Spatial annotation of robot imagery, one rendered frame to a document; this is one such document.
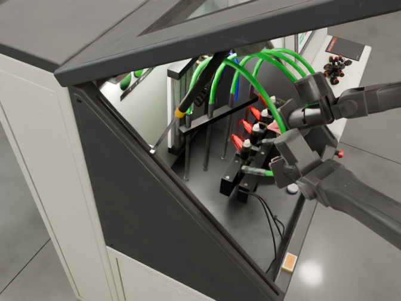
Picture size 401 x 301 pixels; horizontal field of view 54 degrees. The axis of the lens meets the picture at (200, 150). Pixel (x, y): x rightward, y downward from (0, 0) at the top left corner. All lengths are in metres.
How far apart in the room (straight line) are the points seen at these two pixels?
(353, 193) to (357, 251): 1.79
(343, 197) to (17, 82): 0.74
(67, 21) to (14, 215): 1.72
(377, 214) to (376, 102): 0.38
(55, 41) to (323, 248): 1.89
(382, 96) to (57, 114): 0.74
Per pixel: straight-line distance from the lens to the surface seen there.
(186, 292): 1.32
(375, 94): 0.96
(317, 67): 1.85
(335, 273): 2.34
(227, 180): 1.28
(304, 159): 0.80
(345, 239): 2.48
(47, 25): 0.98
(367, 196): 0.67
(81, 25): 0.97
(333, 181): 0.73
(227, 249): 0.99
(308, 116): 0.99
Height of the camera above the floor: 1.96
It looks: 46 degrees down
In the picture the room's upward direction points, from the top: 4 degrees clockwise
